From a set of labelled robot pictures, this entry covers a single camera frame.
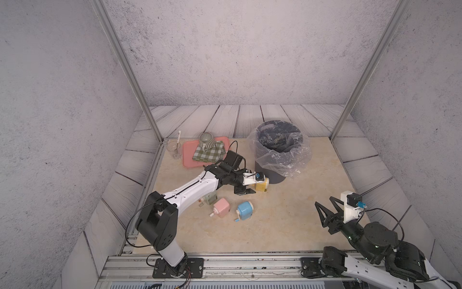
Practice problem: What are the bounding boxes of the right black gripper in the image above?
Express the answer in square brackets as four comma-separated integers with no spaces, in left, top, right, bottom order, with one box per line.
[314,198,378,265]

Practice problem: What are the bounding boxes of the blue pencil sharpener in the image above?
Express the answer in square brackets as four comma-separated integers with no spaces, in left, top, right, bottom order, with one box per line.
[235,201,254,222]

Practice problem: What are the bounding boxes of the pink pencil sharpener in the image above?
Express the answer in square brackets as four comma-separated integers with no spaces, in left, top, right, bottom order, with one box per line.
[209,198,231,218]

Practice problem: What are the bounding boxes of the green white pencil sharpener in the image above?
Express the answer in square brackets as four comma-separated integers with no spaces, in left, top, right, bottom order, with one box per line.
[199,191,218,207]

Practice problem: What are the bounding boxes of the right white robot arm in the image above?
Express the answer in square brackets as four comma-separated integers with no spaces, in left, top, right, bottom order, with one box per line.
[305,191,461,289]

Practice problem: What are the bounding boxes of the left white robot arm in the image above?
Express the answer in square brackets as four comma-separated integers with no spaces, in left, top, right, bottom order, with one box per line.
[133,151,266,277]

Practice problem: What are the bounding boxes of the pink plastic tray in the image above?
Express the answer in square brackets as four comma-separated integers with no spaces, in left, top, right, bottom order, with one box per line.
[182,136,231,169]

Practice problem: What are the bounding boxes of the green checkered cloth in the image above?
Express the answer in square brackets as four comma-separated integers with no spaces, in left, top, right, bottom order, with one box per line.
[192,141,226,163]

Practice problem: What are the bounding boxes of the clear plastic bin liner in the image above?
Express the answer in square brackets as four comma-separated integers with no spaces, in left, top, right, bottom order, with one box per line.
[247,128,312,178]

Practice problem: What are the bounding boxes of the ribbed grey cup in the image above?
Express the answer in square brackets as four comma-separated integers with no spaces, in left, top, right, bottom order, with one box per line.
[199,132,216,151]

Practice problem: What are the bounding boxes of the dark grey trash bin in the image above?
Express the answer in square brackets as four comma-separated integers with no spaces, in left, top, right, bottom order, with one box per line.
[254,120,303,184]

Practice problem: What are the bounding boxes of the clear glass with stick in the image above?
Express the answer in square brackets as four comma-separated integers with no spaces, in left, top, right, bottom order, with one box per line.
[167,131,181,160]

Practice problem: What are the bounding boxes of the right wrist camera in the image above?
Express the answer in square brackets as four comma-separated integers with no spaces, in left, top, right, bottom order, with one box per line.
[340,191,367,223]

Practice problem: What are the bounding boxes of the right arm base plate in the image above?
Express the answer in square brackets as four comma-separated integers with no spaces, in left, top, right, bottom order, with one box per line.
[300,257,327,279]

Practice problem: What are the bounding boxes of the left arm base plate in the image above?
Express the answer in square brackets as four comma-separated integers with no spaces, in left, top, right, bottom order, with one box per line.
[152,257,204,279]

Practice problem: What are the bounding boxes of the aluminium mounting rail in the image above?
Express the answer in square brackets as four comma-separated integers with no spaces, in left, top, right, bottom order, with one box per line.
[95,249,416,289]

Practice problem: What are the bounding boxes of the left metal frame post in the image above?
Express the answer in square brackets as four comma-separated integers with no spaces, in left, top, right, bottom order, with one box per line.
[90,0,164,142]

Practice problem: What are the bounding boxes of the metal frame post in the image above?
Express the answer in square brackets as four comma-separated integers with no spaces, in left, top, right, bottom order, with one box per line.
[329,0,411,143]
[90,0,164,142]

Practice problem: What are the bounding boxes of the right metal frame post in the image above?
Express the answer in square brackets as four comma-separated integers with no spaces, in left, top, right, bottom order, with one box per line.
[329,0,411,143]

